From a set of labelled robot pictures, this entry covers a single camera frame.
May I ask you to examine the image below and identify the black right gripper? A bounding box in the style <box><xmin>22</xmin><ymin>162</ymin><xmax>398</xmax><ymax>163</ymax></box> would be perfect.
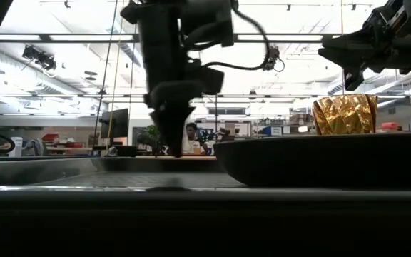
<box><xmin>318</xmin><ymin>0</ymin><xmax>407</xmax><ymax>91</ymax></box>

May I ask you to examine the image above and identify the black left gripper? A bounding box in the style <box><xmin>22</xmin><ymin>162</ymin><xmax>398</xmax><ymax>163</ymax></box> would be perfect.
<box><xmin>143</xmin><ymin>59</ymin><xmax>225</xmax><ymax>158</ymax></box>

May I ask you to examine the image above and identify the gold faceted cup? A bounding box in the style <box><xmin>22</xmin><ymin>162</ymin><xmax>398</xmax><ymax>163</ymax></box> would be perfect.
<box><xmin>311</xmin><ymin>94</ymin><xmax>379</xmax><ymax>136</ymax></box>

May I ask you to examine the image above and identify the black round plate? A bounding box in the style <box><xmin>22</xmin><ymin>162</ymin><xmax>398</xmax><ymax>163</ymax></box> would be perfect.
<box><xmin>213</xmin><ymin>132</ymin><xmax>411</xmax><ymax>191</ymax></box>

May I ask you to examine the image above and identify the dark metal serving tray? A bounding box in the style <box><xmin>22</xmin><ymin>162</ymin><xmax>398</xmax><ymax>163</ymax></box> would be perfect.
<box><xmin>0</xmin><ymin>156</ymin><xmax>411</xmax><ymax>253</ymax></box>

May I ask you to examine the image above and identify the dark green potted plant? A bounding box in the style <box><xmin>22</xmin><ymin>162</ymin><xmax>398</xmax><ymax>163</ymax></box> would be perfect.
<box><xmin>137</xmin><ymin>124</ymin><xmax>164</xmax><ymax>156</ymax></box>

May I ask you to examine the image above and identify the person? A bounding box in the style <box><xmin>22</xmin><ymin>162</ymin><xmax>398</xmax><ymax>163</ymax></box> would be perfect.
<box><xmin>181</xmin><ymin>121</ymin><xmax>207</xmax><ymax>156</ymax></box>

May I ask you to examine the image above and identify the black computer monitor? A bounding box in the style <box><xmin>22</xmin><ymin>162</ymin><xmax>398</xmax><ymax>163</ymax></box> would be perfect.
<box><xmin>99</xmin><ymin>108</ymin><xmax>130</xmax><ymax>141</ymax></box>

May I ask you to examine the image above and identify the white container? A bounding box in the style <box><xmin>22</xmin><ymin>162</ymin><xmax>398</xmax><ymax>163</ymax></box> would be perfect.
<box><xmin>8</xmin><ymin>136</ymin><xmax>24</xmax><ymax>158</ymax></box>

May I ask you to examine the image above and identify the overhead light bar frame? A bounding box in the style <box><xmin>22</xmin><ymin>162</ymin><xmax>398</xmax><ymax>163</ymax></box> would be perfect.
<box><xmin>0</xmin><ymin>33</ymin><xmax>343</xmax><ymax>44</ymax></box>

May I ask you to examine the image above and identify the black ceiling camera with cable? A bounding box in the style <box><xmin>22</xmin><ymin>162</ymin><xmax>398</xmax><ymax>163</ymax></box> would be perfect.
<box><xmin>262</xmin><ymin>45</ymin><xmax>286</xmax><ymax>73</ymax></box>

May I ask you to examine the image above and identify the yellow hanging cable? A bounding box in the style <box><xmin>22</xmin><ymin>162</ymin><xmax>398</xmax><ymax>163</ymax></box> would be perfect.
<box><xmin>106</xmin><ymin>0</ymin><xmax>126</xmax><ymax>146</ymax></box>

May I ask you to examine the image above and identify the black hanging cable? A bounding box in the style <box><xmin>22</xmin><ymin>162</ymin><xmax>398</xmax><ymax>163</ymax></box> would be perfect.
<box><xmin>93</xmin><ymin>0</ymin><xmax>120</xmax><ymax>138</ymax></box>

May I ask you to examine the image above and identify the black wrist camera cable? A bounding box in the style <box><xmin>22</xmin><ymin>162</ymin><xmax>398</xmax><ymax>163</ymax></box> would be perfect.
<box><xmin>204</xmin><ymin>6</ymin><xmax>275</xmax><ymax>71</ymax></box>

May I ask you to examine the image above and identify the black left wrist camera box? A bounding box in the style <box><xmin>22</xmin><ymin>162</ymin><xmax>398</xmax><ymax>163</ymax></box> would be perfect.
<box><xmin>181</xmin><ymin>0</ymin><xmax>235</xmax><ymax>48</ymax></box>

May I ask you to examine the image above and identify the black ceiling camera pair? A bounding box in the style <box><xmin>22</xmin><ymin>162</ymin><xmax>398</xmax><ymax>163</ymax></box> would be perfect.
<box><xmin>21</xmin><ymin>44</ymin><xmax>58</xmax><ymax>72</ymax></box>

